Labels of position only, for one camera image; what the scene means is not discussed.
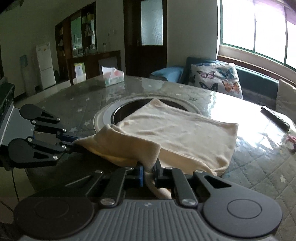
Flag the tall wooden shelf cabinet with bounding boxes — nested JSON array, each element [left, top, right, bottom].
[[55, 2, 97, 81]]

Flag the tissue box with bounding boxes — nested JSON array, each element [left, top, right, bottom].
[[101, 65, 125, 87]]

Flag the black remote control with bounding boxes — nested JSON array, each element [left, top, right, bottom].
[[261, 105, 290, 131]]

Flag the black round hot plate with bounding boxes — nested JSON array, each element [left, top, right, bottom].
[[111, 98, 202, 125]]

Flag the white refrigerator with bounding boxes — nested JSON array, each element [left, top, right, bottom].
[[36, 42, 56, 90]]

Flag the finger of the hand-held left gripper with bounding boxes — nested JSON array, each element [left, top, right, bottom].
[[26, 137, 77, 166], [31, 108, 81, 142]]

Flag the teal sofa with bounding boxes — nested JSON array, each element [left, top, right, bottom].
[[179, 57, 296, 109]]

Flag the grey pillow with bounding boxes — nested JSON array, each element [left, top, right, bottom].
[[275, 79, 296, 116]]

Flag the butterfly print pillow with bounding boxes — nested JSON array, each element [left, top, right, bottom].
[[188, 62, 243, 99]]

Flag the water dispenser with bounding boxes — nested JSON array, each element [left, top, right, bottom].
[[20, 55, 35, 94]]

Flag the window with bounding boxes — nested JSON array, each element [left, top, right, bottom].
[[217, 0, 296, 72]]

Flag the dark wooden low cabinet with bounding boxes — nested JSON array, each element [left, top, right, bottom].
[[67, 50, 122, 85]]

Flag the cream garment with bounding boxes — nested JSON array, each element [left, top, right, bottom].
[[75, 98, 239, 200]]

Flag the dark wooden door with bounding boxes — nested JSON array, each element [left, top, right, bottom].
[[124, 0, 167, 73]]

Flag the blue cushion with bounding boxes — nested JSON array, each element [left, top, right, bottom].
[[150, 66, 185, 83]]

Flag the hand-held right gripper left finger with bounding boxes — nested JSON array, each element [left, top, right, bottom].
[[65, 165, 145, 207]]

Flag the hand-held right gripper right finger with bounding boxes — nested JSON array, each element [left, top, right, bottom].
[[153, 159, 233, 207]]

